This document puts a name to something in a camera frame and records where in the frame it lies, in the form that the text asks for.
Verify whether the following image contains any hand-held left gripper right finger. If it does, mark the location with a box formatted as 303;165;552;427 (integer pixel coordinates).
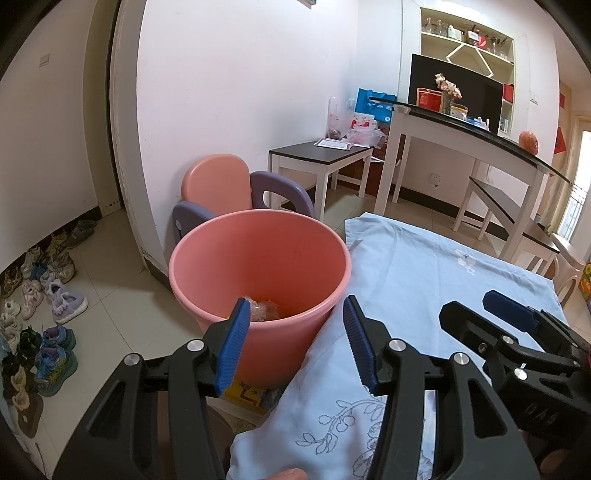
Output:
342;295;541;480

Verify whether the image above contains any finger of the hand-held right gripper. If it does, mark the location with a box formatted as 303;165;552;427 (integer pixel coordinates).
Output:
438;301;581;373
482;290;591;357

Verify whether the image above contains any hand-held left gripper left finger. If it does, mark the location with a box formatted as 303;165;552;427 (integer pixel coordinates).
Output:
52;298;252;480

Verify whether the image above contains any pink plastic bucket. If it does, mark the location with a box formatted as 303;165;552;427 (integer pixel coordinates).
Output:
168;210;354;388

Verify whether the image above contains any yellow printed box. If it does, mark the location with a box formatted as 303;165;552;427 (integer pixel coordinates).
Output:
222;376;284;411

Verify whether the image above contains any beige plastic stool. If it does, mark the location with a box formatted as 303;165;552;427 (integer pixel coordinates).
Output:
549;233;585;308

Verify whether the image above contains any light blue tablecloth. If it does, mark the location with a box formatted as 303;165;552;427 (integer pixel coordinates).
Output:
226;212;568;480

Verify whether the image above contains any white bench dark seat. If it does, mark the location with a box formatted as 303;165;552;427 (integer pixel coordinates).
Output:
452;176;561;278

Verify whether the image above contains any pink and purple child chair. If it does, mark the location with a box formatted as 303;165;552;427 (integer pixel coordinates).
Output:
172;154;317;250

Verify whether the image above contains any row of shoes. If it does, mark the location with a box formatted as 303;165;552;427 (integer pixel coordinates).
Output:
0;219;98;439

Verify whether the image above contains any white dining table glass top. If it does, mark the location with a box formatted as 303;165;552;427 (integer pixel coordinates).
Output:
369;97;573;261

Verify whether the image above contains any white bench with papers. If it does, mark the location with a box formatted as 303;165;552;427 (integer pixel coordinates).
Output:
269;141;375;222

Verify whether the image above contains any white plastic bag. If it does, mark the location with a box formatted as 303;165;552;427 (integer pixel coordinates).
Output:
346;127;386;148

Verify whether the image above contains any clear bag with dark contents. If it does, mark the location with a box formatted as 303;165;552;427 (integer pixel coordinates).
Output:
327;96;354;139

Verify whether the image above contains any flower bouquet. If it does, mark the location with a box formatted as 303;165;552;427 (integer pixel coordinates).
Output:
434;73;462;114

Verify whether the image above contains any blue shopping bag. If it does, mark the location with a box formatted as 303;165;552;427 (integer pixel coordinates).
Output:
357;88;398;127

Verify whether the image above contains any black monitor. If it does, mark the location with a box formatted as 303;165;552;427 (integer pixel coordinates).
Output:
409;54;504;134

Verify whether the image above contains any white wall shelf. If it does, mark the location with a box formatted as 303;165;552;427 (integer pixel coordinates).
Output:
419;6;515;139

